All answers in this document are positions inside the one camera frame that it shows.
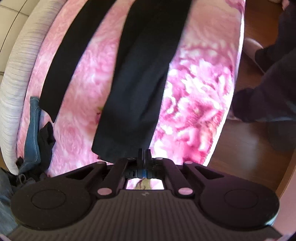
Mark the pink floral blanket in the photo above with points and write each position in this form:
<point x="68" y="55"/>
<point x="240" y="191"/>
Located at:
<point x="196" y="104"/>

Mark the person's right leg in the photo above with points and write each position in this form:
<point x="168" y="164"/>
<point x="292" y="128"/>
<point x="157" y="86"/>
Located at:
<point x="284" y="27"/>

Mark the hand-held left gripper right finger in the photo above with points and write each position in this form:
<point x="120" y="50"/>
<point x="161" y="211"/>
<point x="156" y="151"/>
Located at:
<point x="149" y="166"/>

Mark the white striped quilt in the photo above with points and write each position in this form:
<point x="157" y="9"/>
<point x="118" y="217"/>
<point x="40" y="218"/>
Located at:
<point x="18" y="81"/>

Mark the light blue denim garment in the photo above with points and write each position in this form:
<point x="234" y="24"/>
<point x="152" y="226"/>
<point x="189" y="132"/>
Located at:
<point x="5" y="204"/>

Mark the blue jeans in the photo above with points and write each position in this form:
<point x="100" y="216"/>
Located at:
<point x="33" y="139"/>

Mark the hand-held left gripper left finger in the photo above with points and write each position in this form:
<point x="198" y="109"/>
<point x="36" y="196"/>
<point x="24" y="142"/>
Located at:
<point x="140" y="166"/>

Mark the pink slipper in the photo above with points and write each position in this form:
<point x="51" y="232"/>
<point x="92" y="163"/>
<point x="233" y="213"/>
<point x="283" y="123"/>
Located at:
<point x="251" y="49"/>

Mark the black garment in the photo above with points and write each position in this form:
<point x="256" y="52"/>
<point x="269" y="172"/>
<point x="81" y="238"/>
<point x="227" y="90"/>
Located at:
<point x="46" y="143"/>

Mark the black pants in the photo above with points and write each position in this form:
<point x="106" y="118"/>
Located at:
<point x="134" y="92"/>

